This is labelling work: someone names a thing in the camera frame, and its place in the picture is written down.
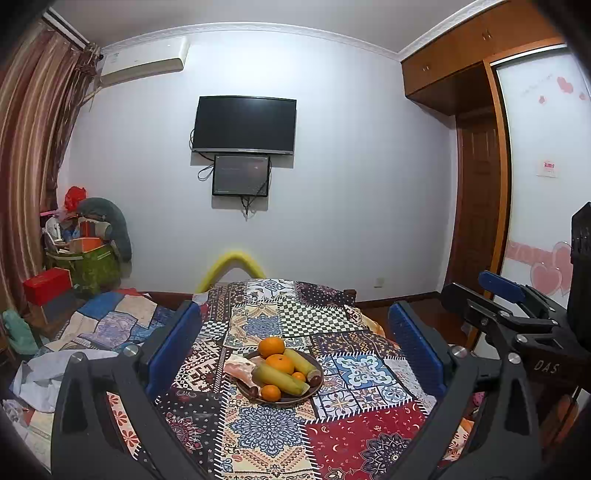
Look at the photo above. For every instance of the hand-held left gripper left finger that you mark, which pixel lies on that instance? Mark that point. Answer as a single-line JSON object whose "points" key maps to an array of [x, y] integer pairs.
{"points": [[173, 341]]}

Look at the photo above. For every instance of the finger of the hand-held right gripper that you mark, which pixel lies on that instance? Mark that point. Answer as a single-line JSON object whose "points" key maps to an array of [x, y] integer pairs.
{"points": [[501, 286], [475, 309]]}

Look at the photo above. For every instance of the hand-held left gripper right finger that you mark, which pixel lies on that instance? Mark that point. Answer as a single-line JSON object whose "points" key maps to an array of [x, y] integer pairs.
{"points": [[415, 346]]}

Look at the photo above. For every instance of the dark red jujube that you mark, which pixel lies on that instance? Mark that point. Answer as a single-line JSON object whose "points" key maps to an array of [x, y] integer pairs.
{"points": [[315, 379], [255, 391]]}

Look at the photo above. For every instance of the orange with sticker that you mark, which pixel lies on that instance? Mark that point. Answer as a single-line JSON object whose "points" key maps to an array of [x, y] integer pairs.
{"points": [[280, 363]]}

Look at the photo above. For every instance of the small orange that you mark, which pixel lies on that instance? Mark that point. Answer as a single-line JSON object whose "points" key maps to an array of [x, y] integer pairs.
{"points": [[299, 376], [270, 393]]}

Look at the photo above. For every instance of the smaller corn cob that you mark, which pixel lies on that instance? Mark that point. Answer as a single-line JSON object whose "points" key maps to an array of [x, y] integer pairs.
{"points": [[302, 362]]}

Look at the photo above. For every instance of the large corn cob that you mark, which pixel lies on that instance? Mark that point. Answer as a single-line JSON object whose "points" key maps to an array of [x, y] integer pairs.
{"points": [[281, 382]]}

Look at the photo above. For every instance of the brown plate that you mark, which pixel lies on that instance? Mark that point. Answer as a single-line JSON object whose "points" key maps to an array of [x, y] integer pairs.
{"points": [[295, 399]]}

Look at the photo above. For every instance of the pale patchwork quilt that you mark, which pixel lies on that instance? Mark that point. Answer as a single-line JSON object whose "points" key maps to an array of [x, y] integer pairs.
{"points": [[111, 318]]}

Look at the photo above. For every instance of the brown wooden door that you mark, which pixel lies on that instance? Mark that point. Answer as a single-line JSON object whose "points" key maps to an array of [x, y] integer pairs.
{"points": [[475, 207]]}

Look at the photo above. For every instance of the white sliding wardrobe door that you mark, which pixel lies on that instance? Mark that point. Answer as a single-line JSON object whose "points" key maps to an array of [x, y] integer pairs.
{"points": [[540, 207]]}

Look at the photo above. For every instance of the yellow foam tube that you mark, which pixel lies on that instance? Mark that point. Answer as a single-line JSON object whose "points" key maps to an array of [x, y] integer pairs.
{"points": [[231, 261]]}

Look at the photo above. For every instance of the green box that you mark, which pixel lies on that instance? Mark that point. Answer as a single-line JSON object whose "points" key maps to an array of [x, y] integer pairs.
{"points": [[97, 270]]}

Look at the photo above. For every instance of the red white label sticker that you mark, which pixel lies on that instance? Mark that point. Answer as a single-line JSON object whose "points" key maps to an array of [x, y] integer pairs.
{"points": [[547, 168]]}

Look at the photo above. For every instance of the orange box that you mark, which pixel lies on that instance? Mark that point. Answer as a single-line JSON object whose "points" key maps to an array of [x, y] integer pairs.
{"points": [[85, 243]]}

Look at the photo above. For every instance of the grey-green plush pillow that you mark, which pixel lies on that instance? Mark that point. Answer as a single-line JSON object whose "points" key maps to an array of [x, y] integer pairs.
{"points": [[115, 221]]}

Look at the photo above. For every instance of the white crumpled cloth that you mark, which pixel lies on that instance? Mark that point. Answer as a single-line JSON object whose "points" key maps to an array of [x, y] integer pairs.
{"points": [[41, 378]]}

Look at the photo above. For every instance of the red box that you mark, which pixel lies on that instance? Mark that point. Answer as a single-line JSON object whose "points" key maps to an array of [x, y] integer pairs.
{"points": [[46, 284]]}

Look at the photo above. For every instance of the colourful patchwork blanket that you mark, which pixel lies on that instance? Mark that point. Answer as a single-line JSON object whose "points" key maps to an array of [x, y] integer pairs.
{"points": [[277, 443]]}

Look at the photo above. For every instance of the teal cloth bundle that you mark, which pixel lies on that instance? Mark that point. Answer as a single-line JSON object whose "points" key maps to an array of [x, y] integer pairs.
{"points": [[18, 330]]}

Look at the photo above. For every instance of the white plastic basket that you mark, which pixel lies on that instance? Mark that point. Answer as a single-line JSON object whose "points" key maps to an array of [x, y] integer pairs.
{"points": [[53, 230]]}

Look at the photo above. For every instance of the red plastic bag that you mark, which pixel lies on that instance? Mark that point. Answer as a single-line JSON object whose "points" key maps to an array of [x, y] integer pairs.
{"points": [[74, 198]]}

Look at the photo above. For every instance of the small black monitor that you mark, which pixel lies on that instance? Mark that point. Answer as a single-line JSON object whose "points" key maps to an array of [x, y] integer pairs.
{"points": [[241, 175]]}

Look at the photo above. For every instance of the wooden wardrobe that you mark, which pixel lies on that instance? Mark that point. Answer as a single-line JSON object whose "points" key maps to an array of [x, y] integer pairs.
{"points": [[461, 55]]}

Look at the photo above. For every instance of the striped brown curtain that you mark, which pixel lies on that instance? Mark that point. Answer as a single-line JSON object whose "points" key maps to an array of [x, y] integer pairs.
{"points": [[32, 138]]}

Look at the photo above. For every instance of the white air conditioner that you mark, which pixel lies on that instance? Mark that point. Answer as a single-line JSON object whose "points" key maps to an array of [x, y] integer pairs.
{"points": [[143, 62]]}

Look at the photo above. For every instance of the white wall socket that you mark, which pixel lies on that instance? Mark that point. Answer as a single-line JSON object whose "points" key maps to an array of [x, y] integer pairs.
{"points": [[379, 282]]}

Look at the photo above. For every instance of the black wall television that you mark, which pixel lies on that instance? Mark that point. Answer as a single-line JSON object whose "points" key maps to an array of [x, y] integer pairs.
{"points": [[244, 122]]}

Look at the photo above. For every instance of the white curtain rail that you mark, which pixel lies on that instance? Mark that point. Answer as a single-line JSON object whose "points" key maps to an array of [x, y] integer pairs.
{"points": [[64, 28]]}

